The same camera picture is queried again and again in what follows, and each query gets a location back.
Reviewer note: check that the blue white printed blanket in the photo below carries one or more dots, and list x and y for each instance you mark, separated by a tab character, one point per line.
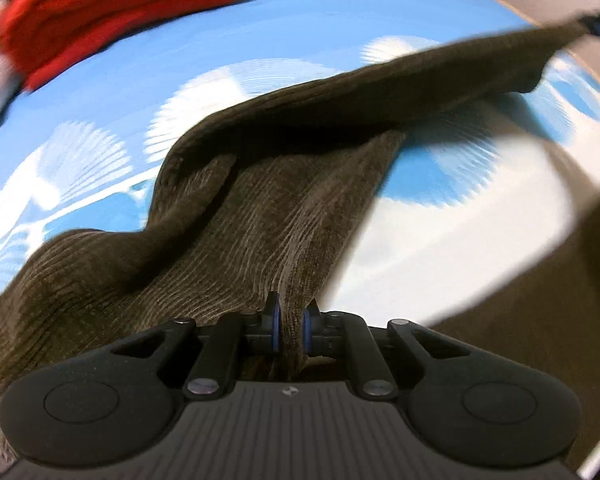
305	25

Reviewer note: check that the red folded cloth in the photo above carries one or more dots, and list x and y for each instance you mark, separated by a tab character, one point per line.
105	10

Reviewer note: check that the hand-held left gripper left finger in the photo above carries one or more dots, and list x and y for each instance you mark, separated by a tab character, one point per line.
275	327

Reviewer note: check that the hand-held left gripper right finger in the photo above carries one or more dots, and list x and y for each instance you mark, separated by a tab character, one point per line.
308	332

